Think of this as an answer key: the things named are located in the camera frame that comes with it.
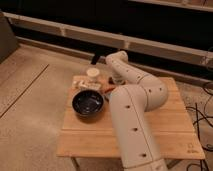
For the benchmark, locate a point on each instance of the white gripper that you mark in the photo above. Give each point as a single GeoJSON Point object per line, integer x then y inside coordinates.
{"type": "Point", "coordinates": [118, 81]}

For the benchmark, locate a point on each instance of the small white cup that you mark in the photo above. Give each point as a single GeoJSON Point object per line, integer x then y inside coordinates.
{"type": "Point", "coordinates": [93, 72]}

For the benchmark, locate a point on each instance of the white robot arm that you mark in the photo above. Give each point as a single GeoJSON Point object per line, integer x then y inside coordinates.
{"type": "Point", "coordinates": [128, 104]}

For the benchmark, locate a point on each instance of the black ceramic bowl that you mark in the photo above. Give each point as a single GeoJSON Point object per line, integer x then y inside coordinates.
{"type": "Point", "coordinates": [87, 103]}

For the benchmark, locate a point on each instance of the grey cabinet corner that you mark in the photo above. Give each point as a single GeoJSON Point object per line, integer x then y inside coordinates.
{"type": "Point", "coordinates": [8, 41]}

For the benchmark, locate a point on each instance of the white snack packet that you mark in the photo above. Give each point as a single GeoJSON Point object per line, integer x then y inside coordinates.
{"type": "Point", "coordinates": [89, 85]}

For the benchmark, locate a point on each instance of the wooden table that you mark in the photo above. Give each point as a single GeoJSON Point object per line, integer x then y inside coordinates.
{"type": "Point", "coordinates": [170, 125]}

